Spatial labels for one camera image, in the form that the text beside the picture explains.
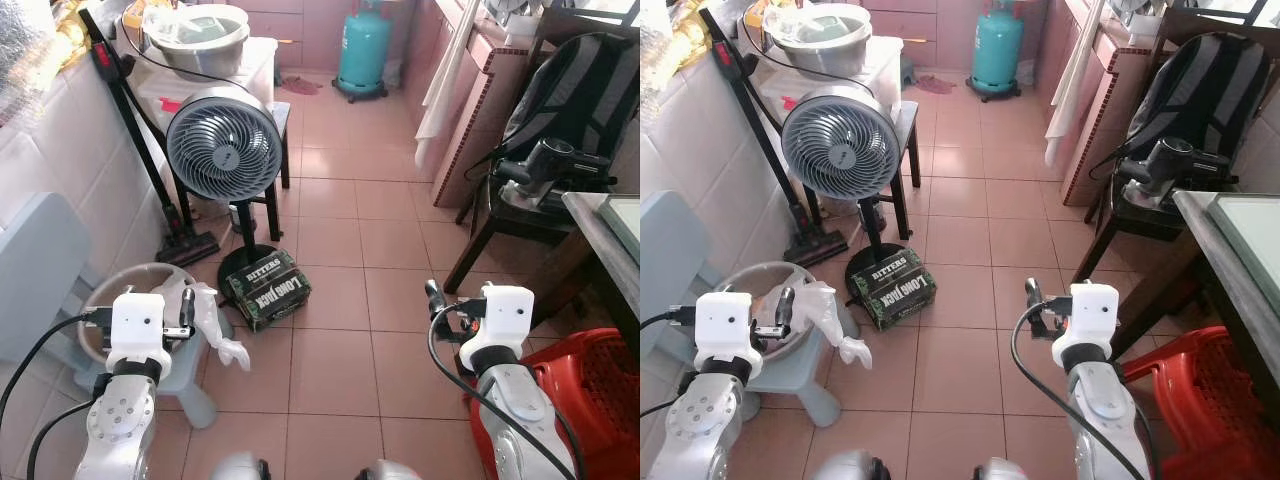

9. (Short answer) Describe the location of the yellow plastic bag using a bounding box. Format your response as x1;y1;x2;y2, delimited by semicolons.
670;0;716;81
50;0;96;73

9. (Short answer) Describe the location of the round metal pan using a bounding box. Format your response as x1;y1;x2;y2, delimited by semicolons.
712;262;836;366
80;262;206;369

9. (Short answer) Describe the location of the large metal basin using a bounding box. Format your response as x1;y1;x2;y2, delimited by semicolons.
140;4;251;79
762;3;873;79

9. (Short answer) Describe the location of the robot left leg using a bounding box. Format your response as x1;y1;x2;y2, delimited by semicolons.
208;452;271;480
810;450;891;480

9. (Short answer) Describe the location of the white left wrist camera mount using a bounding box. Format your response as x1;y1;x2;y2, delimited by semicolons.
693;292;763;376
105;292;173;376

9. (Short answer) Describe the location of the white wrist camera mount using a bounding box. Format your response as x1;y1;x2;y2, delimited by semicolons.
1052;283;1119;369
105;292;173;376
693;292;763;376
460;285;536;371

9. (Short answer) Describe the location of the teal gas cylinder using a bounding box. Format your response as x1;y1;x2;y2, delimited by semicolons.
333;0;393;104
967;0;1026;103

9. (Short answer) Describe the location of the silver foil sheet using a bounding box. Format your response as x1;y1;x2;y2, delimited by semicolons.
0;0;61;126
640;0;691;101

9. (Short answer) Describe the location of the robot right leg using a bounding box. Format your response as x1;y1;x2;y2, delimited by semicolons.
355;460;423;480
975;458;1031;480

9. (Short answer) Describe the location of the grey top wooden table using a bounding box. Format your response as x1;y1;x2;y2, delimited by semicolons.
555;190;641;361
1110;190;1280;401

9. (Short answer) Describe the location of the dark wooden chair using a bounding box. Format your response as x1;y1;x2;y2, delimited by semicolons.
1070;8;1280;284
443;8;641;294

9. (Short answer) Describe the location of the pink tiled counter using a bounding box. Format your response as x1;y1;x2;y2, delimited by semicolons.
1035;0;1156;208
405;0;531;209

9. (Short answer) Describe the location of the red plastic stool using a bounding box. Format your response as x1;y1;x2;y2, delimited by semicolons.
468;328;641;480
1120;325;1280;480

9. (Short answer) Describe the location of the robot leg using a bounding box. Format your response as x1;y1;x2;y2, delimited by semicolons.
975;458;1031;480
810;450;891;480
355;460;423;480
208;452;271;480

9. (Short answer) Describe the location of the dark printed cardboard box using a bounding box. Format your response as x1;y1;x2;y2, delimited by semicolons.
850;247;938;331
222;248;312;332

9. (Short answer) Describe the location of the black stick vacuum cleaner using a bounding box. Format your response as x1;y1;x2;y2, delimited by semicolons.
78;8;221;267
698;8;849;267

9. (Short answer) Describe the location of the dark stool with white cover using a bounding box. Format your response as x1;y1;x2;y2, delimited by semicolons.
130;38;293;241
755;38;921;241

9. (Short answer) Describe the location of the white plastic glove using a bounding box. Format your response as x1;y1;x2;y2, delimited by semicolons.
155;282;253;371
790;282;873;369

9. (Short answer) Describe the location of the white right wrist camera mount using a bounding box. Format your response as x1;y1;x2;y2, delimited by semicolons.
1052;283;1119;369
460;285;536;371

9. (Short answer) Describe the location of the grey pedestal fan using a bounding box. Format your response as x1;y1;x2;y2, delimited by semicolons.
780;83;916;298
165;85;291;298

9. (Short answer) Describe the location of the black grey backpack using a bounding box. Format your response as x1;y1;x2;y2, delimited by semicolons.
1125;33;1271;161
500;33;641;161

